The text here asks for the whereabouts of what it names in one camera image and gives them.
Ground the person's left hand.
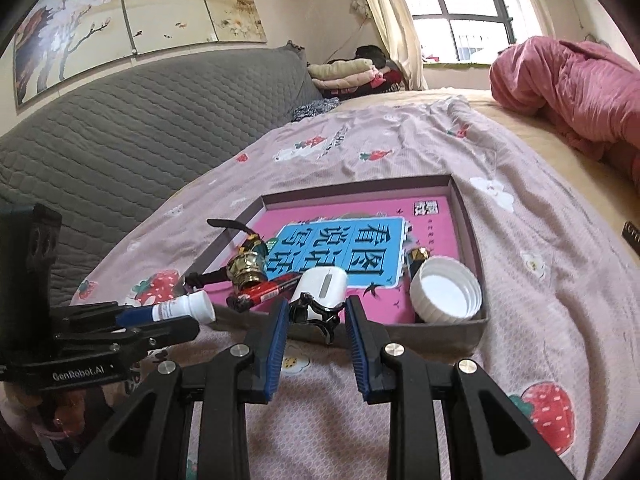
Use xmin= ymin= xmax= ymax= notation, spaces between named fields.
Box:
xmin=30 ymin=391 xmax=121 ymax=443

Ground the white earbuds case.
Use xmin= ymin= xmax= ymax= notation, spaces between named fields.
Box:
xmin=290 ymin=266 xmax=349 ymax=321

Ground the beige bed sheet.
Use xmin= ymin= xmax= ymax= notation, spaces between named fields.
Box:
xmin=330 ymin=87 xmax=640 ymax=271

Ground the white pill bottle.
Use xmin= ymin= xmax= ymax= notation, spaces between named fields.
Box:
xmin=150 ymin=290 xmax=217 ymax=326

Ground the dark grey box tray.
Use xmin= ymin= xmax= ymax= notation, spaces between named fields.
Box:
xmin=187 ymin=174 xmax=488 ymax=356

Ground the strawberry printed blanket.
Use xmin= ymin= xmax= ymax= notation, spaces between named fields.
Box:
xmin=65 ymin=97 xmax=640 ymax=480

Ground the pink book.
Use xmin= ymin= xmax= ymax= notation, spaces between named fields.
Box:
xmin=215 ymin=195 xmax=463 ymax=326

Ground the yellow black wrist watch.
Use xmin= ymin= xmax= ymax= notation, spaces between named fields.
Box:
xmin=181 ymin=216 xmax=273 ymax=288

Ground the flower wall painting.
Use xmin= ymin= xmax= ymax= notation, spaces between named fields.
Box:
xmin=12 ymin=0 xmax=268 ymax=111

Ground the black and silver clip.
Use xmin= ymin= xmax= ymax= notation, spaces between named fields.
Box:
xmin=289 ymin=294 xmax=347 ymax=346

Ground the white ribbed jar cap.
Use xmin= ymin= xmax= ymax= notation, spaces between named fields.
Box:
xmin=409 ymin=256 xmax=483 ymax=325

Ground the stack of folded clothes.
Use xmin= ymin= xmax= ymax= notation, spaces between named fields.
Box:
xmin=306 ymin=45 xmax=406 ymax=101

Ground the pink quilt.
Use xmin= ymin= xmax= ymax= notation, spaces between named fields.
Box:
xmin=489 ymin=35 xmax=640 ymax=186

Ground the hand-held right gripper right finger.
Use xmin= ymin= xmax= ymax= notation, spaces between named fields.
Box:
xmin=344 ymin=295 xmax=576 ymax=480

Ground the black gold slim box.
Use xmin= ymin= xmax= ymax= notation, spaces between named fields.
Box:
xmin=407 ymin=246 xmax=433 ymax=281

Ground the brass metal fitting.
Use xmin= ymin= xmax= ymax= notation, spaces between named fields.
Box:
xmin=226 ymin=254 xmax=268 ymax=293

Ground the red lighter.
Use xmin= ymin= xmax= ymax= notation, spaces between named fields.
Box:
xmin=227 ymin=272 xmax=306 ymax=311

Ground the dark patterned cloth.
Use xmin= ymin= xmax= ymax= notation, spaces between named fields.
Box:
xmin=290 ymin=97 xmax=341 ymax=123

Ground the cream curtain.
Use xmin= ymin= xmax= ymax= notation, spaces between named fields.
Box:
xmin=350 ymin=0 xmax=426 ymax=91

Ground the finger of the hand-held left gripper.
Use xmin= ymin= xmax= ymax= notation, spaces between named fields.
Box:
xmin=50 ymin=302 xmax=168 ymax=333
xmin=50 ymin=315 xmax=201 ymax=363

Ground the grey quilted headboard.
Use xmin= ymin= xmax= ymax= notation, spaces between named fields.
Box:
xmin=0 ymin=45 xmax=326 ymax=311

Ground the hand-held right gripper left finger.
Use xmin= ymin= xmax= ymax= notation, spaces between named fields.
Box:
xmin=65 ymin=296 xmax=291 ymax=480

